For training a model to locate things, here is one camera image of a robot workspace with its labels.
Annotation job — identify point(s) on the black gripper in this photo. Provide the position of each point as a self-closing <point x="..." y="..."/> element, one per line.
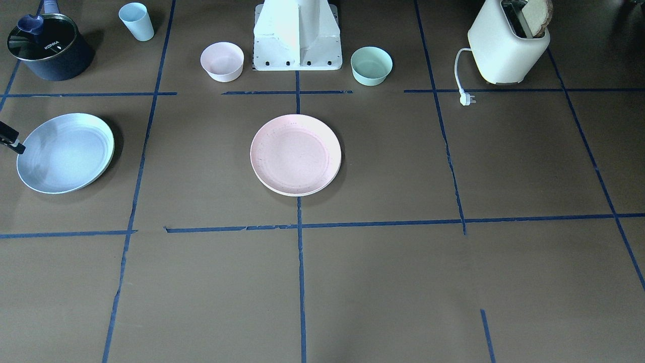
<point x="10" y="138"/>

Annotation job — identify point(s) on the blue plate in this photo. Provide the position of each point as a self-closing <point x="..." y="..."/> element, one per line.
<point x="66" y="153"/>

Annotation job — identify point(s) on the pink plate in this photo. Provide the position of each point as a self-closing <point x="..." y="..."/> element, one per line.
<point x="295" y="137"/>

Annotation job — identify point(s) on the dark blue saucepan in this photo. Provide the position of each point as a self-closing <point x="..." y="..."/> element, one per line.
<point x="50" y="44"/>

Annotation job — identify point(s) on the light blue cup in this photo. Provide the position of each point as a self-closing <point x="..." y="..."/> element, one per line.
<point x="137" y="20"/>

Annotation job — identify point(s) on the pink bowl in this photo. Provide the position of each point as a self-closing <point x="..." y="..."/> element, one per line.
<point x="223" y="61"/>

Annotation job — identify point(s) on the cream plate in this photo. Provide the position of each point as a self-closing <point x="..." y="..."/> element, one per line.
<point x="296" y="178"/>

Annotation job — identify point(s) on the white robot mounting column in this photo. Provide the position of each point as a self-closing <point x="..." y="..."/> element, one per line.
<point x="297" y="36"/>

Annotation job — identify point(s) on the green bowl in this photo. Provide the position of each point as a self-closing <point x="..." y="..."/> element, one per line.
<point x="371" y="65"/>

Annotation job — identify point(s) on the white toaster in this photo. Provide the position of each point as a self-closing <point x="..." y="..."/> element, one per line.
<point x="501" y="42"/>

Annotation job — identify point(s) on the bread slice in toaster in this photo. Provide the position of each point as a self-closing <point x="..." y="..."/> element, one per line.
<point x="538" y="15"/>

